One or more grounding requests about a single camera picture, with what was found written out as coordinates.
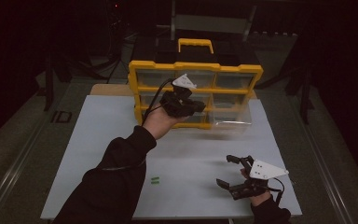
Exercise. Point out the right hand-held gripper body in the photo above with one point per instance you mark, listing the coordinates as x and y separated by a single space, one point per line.
264 171

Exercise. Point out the black tripod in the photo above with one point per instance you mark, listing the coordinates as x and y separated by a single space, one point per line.
113 46

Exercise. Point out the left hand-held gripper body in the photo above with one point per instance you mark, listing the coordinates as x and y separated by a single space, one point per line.
174 104

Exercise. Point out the person's right hand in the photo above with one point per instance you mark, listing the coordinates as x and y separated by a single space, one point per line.
261 199

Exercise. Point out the grid of clear drawers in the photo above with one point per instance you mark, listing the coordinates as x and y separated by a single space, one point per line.
234 81

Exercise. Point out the wooden board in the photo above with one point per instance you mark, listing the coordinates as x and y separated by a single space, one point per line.
112 90

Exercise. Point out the metal floor rail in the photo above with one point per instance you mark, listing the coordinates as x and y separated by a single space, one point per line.
326 177
18 168

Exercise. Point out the yellow and black drawer cabinet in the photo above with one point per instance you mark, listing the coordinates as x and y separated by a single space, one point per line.
195 66

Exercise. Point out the person's left hand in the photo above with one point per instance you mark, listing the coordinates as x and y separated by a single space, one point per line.
158 124

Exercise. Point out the clear plastic drawer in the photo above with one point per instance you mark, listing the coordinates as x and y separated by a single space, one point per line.
231 119

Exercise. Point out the black stand post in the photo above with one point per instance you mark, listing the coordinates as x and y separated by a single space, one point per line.
48 87
304 93

